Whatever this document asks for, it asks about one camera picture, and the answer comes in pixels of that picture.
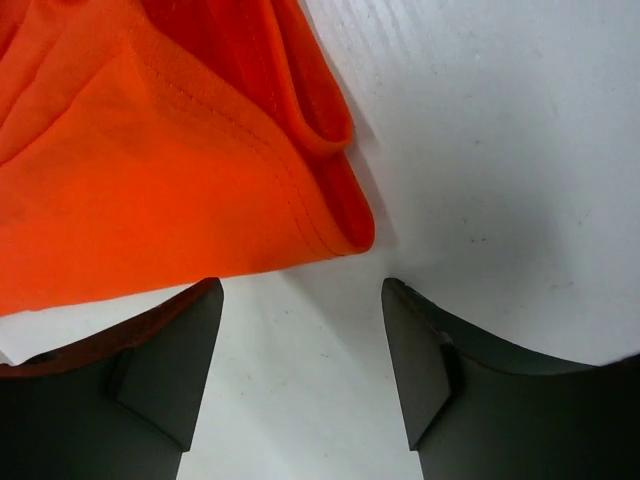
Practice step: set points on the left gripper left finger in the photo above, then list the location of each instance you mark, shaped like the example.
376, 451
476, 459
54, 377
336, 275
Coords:
120, 404

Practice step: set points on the orange t-shirt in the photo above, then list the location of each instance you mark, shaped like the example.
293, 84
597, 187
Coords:
148, 144

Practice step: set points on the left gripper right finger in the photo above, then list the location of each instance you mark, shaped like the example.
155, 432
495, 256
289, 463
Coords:
476, 406

